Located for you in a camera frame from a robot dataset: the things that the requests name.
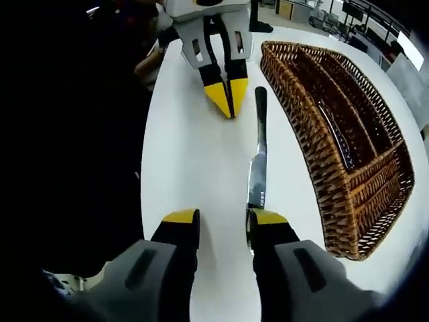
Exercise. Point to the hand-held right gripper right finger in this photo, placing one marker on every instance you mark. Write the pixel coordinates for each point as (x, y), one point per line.
(301, 278)

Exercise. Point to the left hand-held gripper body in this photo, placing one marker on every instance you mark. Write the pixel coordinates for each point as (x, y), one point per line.
(187, 8)

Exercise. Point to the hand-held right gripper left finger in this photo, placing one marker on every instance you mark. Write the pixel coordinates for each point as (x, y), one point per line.
(151, 278)

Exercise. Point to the steel table knife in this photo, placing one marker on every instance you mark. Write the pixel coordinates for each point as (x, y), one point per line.
(259, 167)
(336, 137)

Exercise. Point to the brown wicker utensil storage tray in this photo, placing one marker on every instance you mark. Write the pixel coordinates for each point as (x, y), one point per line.
(328, 174)

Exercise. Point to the person's left hand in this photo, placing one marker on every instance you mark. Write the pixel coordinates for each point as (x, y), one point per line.
(149, 63)

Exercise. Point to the black floor stand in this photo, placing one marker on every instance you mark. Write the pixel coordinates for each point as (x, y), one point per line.
(259, 20)

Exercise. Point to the person's dark clothing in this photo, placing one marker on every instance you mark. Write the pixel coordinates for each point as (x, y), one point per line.
(67, 134)

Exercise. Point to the large white office chair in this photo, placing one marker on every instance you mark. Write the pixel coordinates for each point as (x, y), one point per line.
(410, 84)

